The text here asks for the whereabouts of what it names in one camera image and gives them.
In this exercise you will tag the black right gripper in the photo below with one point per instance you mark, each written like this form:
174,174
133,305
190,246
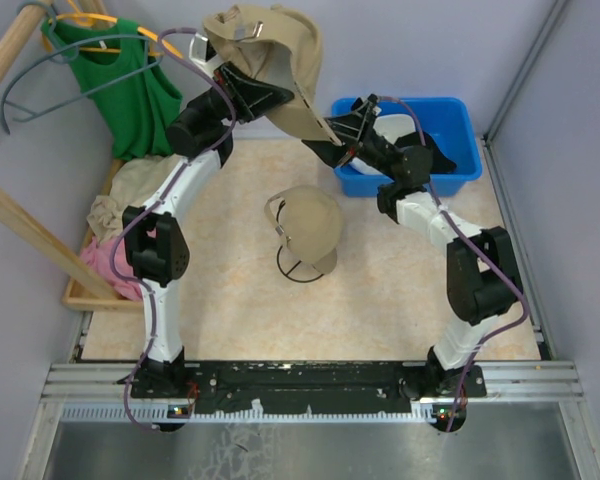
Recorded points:
355,128

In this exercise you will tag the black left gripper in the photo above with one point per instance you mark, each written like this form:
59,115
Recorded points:
248,96

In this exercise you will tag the tan cap with R logo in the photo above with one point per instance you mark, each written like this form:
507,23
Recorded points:
309,223

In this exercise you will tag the blue plastic bin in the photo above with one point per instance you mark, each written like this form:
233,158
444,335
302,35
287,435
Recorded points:
447,120

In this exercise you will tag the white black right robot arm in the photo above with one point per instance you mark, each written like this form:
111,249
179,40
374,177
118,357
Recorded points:
482,277

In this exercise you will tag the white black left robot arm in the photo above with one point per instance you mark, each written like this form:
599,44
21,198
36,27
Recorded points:
155,247

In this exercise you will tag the white cap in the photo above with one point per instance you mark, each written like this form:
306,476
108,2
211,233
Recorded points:
398,129

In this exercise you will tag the black beanie hat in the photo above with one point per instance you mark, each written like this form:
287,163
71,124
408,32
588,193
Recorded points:
441,164

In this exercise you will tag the green tank top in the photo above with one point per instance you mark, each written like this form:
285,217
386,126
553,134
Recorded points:
115,68

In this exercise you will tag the beige cloth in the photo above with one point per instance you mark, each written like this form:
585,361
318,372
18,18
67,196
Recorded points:
135,182

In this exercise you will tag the pink cloth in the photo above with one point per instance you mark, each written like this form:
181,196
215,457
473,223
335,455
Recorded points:
97,256

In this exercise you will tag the wooden tray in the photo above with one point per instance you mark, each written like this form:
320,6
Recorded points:
76,296

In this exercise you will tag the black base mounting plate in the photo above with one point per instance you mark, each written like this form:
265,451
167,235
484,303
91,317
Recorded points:
355,387

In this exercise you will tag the wooden clothes rack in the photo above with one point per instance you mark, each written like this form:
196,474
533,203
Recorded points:
51,168

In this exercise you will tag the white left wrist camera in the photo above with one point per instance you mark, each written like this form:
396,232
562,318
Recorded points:
202,54

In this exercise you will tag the black wire hat stand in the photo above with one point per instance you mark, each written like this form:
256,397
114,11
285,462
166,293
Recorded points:
288,273

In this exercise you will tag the aluminium frame rail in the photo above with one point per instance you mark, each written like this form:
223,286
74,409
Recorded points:
102,391

